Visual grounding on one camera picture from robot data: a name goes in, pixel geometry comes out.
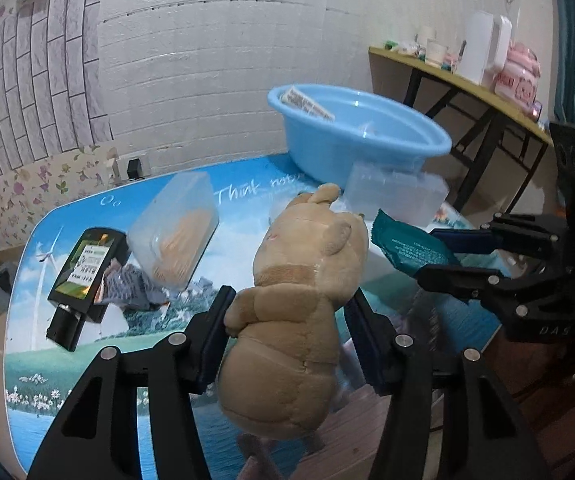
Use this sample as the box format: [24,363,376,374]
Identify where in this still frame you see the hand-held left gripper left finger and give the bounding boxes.
[26,285,238,480]

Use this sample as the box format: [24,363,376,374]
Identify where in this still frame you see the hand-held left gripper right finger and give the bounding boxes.
[343,290,553,480]

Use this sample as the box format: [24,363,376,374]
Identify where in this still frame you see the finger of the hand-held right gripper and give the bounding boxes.
[430,212,568,261]
[415,247,575,323]

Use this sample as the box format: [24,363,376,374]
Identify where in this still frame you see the brown plush bear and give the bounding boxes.
[216,183,369,480]

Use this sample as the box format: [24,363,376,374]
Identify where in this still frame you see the teal packet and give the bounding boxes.
[370,208,461,277]

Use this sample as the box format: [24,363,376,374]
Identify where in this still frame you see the clear plastic case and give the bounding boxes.
[343,161,449,226]

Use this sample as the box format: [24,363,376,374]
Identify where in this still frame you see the blue plastic basin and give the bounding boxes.
[267,85,452,183]

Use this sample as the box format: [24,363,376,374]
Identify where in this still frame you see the tall clear plastic container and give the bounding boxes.
[127,171,219,291]

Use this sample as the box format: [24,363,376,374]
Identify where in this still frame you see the grey orange snack packet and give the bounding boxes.
[98,258,170,311]

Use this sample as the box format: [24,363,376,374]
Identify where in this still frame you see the black green bottle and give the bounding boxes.
[46,227,129,352]

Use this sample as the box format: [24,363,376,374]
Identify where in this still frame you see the pink rice cooker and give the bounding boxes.
[492,42,542,108]

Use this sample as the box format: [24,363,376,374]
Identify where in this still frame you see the white electric kettle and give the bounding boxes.
[460,11,513,87]

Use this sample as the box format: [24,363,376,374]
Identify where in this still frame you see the yellow side table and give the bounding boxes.
[368,45,555,213]

